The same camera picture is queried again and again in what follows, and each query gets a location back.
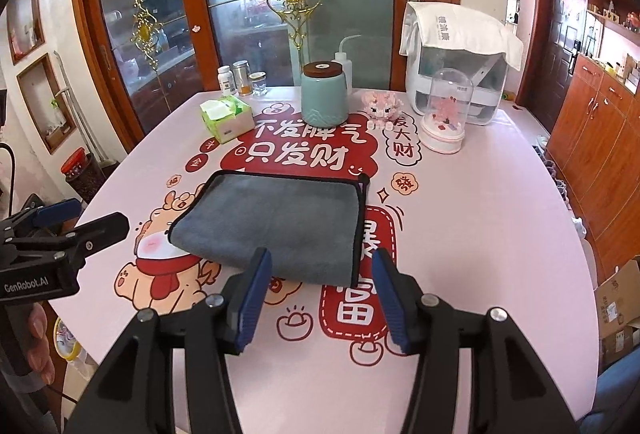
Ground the white pill bottle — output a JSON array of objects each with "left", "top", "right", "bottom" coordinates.
[{"left": 216, "top": 66, "right": 237, "bottom": 96}]

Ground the small wall niche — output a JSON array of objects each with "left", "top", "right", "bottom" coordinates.
[{"left": 4, "top": 0, "right": 46, "bottom": 65}]

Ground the white cloth cover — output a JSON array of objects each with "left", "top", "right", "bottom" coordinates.
[{"left": 398, "top": 1, "right": 525, "bottom": 71}]

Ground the pink glass dome ornament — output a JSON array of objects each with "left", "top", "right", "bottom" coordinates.
[{"left": 418, "top": 67, "right": 475, "bottom": 156}]

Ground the large wall niche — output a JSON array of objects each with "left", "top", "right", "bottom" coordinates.
[{"left": 16, "top": 52, "right": 79, "bottom": 155}]

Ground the cardboard box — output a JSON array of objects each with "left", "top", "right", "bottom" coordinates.
[{"left": 592, "top": 256, "right": 640, "bottom": 371}]

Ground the grey towel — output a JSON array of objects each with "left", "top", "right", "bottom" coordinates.
[{"left": 168, "top": 169, "right": 372, "bottom": 287}]

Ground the wooden cabinet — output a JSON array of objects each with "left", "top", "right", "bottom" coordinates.
[{"left": 544, "top": 48, "right": 640, "bottom": 273}]

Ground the wooden wall shelf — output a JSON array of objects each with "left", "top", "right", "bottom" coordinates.
[{"left": 582, "top": 0, "right": 640, "bottom": 95}]

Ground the white squeeze bottle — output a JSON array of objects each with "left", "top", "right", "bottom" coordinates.
[{"left": 333, "top": 36, "right": 354, "bottom": 97}]

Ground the white pole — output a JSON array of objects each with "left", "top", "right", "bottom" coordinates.
[{"left": 52, "top": 54, "right": 101, "bottom": 165}]

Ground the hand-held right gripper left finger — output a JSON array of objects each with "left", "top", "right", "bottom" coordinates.
[{"left": 65, "top": 247, "right": 273, "bottom": 434}]

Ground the black cable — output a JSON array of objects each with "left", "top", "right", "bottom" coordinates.
[{"left": 0, "top": 143, "right": 22, "bottom": 195}]

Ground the teal ceramic jar wooden lid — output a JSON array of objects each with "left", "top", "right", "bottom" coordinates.
[{"left": 300, "top": 61, "right": 350, "bottom": 129}]

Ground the blue chair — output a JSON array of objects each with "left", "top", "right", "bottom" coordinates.
[{"left": 579, "top": 353, "right": 640, "bottom": 434}]

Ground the white water dispenser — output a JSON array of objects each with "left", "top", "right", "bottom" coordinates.
[{"left": 403, "top": 2, "right": 507, "bottom": 127}]

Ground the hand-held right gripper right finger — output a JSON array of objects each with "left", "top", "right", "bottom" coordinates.
[{"left": 371, "top": 247, "right": 577, "bottom": 434}]

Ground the yellow rimmed round disc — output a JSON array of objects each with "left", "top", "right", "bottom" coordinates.
[{"left": 53, "top": 316, "right": 84, "bottom": 363}]

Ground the person's left hand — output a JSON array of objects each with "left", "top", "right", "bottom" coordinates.
[{"left": 26, "top": 302, "right": 57, "bottom": 383}]

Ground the green tissue box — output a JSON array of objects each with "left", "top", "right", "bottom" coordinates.
[{"left": 199, "top": 94, "right": 256, "bottom": 145}]

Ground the glass jar metal lid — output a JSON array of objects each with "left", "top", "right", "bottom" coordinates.
[{"left": 232, "top": 60, "right": 251, "bottom": 97}]

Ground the dark brown entrance door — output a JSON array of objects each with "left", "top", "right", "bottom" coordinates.
[{"left": 516, "top": 0, "right": 589, "bottom": 133}]

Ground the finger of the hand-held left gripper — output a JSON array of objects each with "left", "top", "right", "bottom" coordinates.
[
  {"left": 0, "top": 198, "right": 82, "bottom": 239},
  {"left": 7, "top": 212, "right": 132, "bottom": 272}
]

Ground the pink block figure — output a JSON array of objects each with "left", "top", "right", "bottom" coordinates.
[{"left": 360, "top": 89, "right": 404, "bottom": 131}]

